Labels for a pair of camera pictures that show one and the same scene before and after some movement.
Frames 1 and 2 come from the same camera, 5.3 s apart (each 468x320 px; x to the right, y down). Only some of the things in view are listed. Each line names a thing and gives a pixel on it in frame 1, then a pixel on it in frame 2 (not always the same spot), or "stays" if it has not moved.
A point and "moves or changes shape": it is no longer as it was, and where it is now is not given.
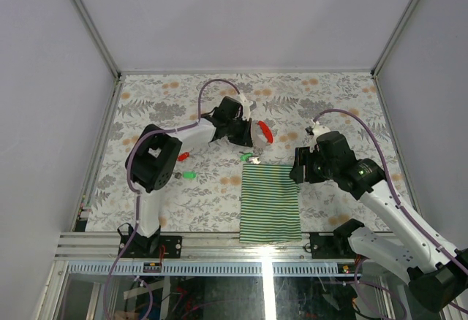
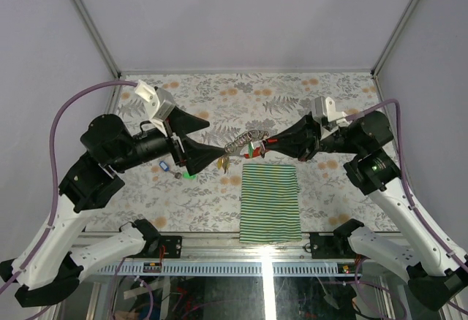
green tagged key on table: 186,174 stays
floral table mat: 203,193 stays
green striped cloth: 270,204 stays
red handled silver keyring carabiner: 267,131 -> 253,134
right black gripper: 303,156 -> 306,130
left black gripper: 244,138 -> 197,155
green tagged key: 249,157 moves or changes shape
